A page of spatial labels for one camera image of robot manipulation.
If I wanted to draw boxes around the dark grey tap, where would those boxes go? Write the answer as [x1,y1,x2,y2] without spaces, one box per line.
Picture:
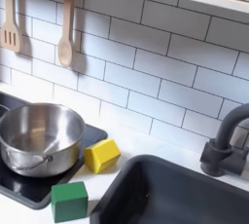
[199,103,249,177]

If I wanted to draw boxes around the green toy block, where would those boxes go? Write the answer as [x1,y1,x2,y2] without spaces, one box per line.
[51,181,89,224]

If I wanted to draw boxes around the wooden slotted spatula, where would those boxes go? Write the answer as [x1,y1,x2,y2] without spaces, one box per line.
[0,0,22,54]

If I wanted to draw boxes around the steel pot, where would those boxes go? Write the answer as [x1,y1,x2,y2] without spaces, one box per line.
[0,102,88,179]

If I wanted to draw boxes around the wooden spoon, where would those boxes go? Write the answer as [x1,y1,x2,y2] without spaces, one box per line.
[57,0,79,69]

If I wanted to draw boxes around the black stove top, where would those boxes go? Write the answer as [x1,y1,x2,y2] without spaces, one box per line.
[0,91,109,210]

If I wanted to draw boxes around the yellow toy block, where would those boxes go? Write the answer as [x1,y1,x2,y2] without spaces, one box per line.
[83,138,122,174]

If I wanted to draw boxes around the dark grey sink basin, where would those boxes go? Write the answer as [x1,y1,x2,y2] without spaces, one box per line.
[89,154,249,224]

